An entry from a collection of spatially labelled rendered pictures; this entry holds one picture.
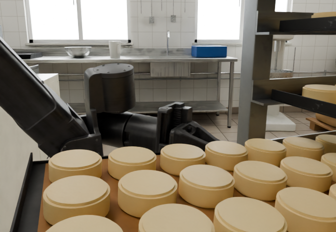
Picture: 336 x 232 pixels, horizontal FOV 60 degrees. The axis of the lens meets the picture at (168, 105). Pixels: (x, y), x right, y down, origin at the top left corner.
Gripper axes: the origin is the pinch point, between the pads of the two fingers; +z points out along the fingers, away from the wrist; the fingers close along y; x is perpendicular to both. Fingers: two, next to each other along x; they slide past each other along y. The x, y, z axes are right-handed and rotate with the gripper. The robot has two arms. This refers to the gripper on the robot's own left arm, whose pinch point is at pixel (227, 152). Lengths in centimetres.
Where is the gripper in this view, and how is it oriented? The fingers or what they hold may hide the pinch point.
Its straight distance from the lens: 39.9
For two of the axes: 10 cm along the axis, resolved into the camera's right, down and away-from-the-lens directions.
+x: -4.2, 1.7, -8.9
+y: -0.7, 9.7, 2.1
